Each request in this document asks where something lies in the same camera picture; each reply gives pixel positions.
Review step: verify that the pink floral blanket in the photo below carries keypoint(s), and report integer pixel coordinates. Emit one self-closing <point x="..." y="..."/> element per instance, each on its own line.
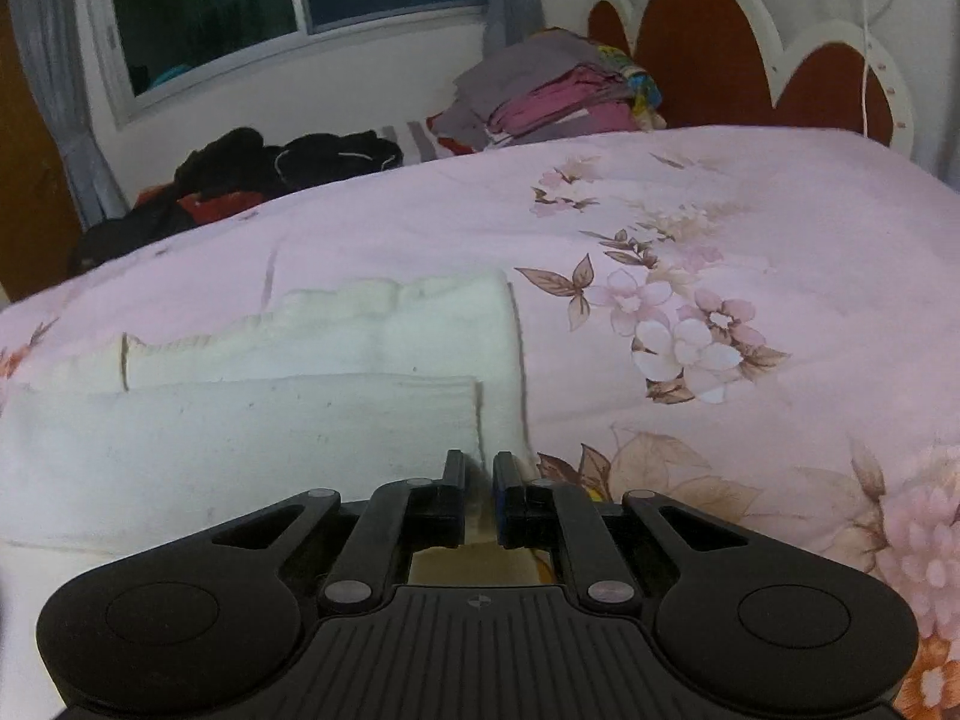
<point x="750" y="255"/>

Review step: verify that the stack of folded pink clothes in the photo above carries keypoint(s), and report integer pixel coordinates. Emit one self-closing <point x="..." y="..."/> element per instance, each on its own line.
<point x="517" y="64"/>

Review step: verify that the striped cloth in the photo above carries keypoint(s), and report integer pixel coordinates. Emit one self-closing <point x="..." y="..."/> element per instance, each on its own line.
<point x="411" y="139"/>

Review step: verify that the brown wooden wardrobe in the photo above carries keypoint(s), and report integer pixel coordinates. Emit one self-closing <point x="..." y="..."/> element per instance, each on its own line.
<point x="30" y="165"/>

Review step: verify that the pink folded garment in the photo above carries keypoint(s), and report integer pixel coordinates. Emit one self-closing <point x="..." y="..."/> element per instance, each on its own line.
<point x="562" y="101"/>

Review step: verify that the white knitted garment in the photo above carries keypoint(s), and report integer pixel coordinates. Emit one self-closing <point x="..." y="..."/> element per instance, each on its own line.
<point x="247" y="427"/>

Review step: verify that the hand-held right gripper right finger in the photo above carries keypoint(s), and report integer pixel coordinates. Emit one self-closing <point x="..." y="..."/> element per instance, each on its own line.
<point x="504" y="502"/>

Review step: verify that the pile of black clothes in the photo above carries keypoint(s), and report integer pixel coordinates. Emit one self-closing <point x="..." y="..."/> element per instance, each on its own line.
<point x="300" y="161"/>

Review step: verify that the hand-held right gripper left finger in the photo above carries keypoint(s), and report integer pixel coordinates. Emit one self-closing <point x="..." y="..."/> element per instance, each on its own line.
<point x="454" y="495"/>

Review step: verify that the red and white headboard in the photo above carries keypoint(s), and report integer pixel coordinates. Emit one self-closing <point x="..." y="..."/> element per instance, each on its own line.
<point x="705" y="52"/>

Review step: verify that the red garment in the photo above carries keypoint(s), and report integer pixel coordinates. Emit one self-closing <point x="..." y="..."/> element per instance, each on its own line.
<point x="217" y="204"/>

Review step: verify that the colourful printed cloth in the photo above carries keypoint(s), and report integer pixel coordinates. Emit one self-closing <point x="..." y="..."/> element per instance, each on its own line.
<point x="643" y="82"/>

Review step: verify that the window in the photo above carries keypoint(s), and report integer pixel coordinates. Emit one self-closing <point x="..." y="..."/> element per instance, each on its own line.
<point x="225" y="7"/>

